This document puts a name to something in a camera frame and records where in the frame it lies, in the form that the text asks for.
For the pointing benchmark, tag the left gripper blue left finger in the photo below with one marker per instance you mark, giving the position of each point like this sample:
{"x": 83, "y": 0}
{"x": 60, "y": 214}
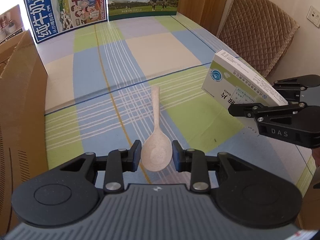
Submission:
{"x": 125, "y": 159}

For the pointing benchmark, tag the white green medicine box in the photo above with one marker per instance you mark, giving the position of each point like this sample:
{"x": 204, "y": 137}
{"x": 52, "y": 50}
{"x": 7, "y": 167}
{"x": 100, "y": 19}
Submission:
{"x": 229, "y": 81}

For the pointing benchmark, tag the brown quilted chair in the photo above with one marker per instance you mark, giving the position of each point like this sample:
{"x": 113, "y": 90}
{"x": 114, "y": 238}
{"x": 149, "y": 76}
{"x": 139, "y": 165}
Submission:
{"x": 258, "y": 31}

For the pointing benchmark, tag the wooden wardrobe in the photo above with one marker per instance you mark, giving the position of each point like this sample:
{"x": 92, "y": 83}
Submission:
{"x": 206, "y": 13}

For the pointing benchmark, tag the brown cardboard box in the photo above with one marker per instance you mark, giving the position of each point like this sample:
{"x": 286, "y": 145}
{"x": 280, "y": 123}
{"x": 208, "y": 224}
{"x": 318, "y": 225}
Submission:
{"x": 23, "y": 96}

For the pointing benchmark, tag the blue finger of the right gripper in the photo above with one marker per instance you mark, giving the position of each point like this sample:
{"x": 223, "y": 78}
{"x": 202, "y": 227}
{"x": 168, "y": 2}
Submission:
{"x": 243, "y": 111}

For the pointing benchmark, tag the checkered tablecloth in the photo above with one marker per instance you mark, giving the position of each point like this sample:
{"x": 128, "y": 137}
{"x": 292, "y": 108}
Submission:
{"x": 98, "y": 95}

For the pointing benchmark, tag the white appliance product box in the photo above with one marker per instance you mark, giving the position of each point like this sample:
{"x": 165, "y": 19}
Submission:
{"x": 11, "y": 24}

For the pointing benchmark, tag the blue milk carton box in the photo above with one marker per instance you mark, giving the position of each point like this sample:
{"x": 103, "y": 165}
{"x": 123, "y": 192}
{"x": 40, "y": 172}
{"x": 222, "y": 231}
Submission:
{"x": 50, "y": 18}

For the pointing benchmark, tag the beige plastic spoon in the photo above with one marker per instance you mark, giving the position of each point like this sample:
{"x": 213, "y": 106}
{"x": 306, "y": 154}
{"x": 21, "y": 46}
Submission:
{"x": 156, "y": 152}

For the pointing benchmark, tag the white wall outlet plate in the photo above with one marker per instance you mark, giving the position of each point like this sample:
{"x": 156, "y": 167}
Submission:
{"x": 314, "y": 16}

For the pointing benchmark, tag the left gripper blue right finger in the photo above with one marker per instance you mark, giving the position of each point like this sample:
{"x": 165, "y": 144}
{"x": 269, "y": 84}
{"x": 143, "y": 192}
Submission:
{"x": 183, "y": 157}

